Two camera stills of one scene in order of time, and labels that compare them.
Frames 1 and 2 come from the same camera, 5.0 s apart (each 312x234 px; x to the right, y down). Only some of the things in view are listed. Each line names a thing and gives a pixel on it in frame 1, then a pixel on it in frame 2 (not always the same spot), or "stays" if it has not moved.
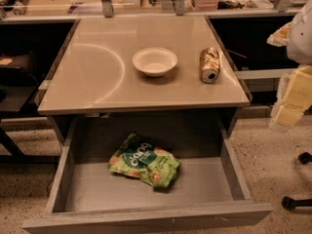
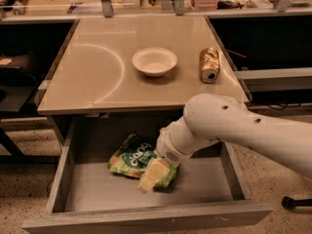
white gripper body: [300, 41] → [167, 149]
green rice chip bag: [139, 157] stays
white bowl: [155, 61] stays
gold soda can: [210, 64] stays
